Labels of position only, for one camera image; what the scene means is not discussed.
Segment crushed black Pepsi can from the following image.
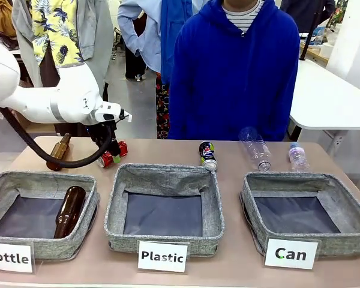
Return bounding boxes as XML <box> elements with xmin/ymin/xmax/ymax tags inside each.
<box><xmin>198</xmin><ymin>140</ymin><xmax>218</xmax><ymax>173</ymax></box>

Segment small plastic bottle purple label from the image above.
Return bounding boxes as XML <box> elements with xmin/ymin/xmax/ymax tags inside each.
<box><xmin>288</xmin><ymin>142</ymin><xmax>310</xmax><ymax>173</ymax></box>

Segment person in light blue shirt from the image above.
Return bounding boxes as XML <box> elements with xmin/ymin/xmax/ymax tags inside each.
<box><xmin>117</xmin><ymin>0</ymin><xmax>163</xmax><ymax>82</ymax></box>

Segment grey fabric basket plastic label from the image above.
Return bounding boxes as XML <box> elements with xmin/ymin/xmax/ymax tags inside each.
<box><xmin>104</xmin><ymin>163</ymin><xmax>226</xmax><ymax>257</ymax></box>

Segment white sign reading Bottle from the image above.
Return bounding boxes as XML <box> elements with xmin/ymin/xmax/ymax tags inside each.
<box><xmin>0</xmin><ymin>241</ymin><xmax>35</xmax><ymax>275</ymax></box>

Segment orange cloth pile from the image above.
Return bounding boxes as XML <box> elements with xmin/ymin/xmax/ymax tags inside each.
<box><xmin>0</xmin><ymin>0</ymin><xmax>17</xmax><ymax>38</ymax></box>

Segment black lamp pole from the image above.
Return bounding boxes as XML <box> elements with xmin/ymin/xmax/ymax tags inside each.
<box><xmin>298</xmin><ymin>28</ymin><xmax>316</xmax><ymax>62</ymax></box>

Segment white sign reading Can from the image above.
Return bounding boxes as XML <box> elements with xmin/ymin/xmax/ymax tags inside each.
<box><xmin>263</xmin><ymin>236</ymin><xmax>321</xmax><ymax>271</ymax></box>

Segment brown glass bottle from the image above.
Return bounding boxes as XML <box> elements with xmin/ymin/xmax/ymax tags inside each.
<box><xmin>53</xmin><ymin>185</ymin><xmax>87</xmax><ymax>239</ymax></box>

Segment grey fabric basket bottle label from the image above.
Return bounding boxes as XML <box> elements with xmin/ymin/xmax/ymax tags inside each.
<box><xmin>0</xmin><ymin>170</ymin><xmax>101</xmax><ymax>261</ymax></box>

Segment white paper roll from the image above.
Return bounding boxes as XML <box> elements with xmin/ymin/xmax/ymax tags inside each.
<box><xmin>320</xmin><ymin>41</ymin><xmax>338</xmax><ymax>60</ymax></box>

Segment person in blue hoodie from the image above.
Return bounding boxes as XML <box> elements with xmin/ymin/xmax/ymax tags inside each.
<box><xmin>167</xmin><ymin>0</ymin><xmax>301</xmax><ymax>142</ymax></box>

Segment brown glass bottle slim neck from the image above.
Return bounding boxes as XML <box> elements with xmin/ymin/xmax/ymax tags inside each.
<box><xmin>46</xmin><ymin>133</ymin><xmax>73</xmax><ymax>172</ymax></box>

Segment crushed red soda can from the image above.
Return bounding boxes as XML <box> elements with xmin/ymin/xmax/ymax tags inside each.
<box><xmin>96</xmin><ymin>140</ymin><xmax>129</xmax><ymax>169</ymax></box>

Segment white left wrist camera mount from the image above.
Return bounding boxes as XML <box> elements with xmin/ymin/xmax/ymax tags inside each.
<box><xmin>94</xmin><ymin>101</ymin><xmax>133</xmax><ymax>123</ymax></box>

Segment wooden desk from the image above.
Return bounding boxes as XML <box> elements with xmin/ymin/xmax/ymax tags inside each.
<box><xmin>299</xmin><ymin>41</ymin><xmax>330</xmax><ymax>67</ymax></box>

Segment grey fabric basket can label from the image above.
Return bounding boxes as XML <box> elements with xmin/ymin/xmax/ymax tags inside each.
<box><xmin>239</xmin><ymin>171</ymin><xmax>360</xmax><ymax>258</ymax></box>

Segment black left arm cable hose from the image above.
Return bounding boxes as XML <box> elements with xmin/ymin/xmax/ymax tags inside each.
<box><xmin>0</xmin><ymin>106</ymin><xmax>115</xmax><ymax>169</ymax></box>

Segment person in dark top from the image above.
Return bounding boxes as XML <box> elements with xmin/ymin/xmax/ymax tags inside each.
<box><xmin>279</xmin><ymin>0</ymin><xmax>337</xmax><ymax>34</ymax></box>

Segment large clear plastic bottle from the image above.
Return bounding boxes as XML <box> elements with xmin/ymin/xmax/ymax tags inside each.
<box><xmin>238</xmin><ymin>126</ymin><xmax>273</xmax><ymax>173</ymax></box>

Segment person floral shirt grey cardigan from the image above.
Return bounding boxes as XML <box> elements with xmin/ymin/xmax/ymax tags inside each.
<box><xmin>11</xmin><ymin>0</ymin><xmax>115</xmax><ymax>137</ymax></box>

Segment person blue top floral trousers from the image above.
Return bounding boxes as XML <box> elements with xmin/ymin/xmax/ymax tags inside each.
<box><xmin>155</xmin><ymin>0</ymin><xmax>209</xmax><ymax>140</ymax></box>

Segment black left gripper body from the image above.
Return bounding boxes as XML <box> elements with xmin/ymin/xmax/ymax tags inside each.
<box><xmin>86</xmin><ymin>121</ymin><xmax>119</xmax><ymax>148</ymax></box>

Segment white sign reading Plastic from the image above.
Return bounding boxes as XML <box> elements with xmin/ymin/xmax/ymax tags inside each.
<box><xmin>136</xmin><ymin>239</ymin><xmax>190</xmax><ymax>274</ymax></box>

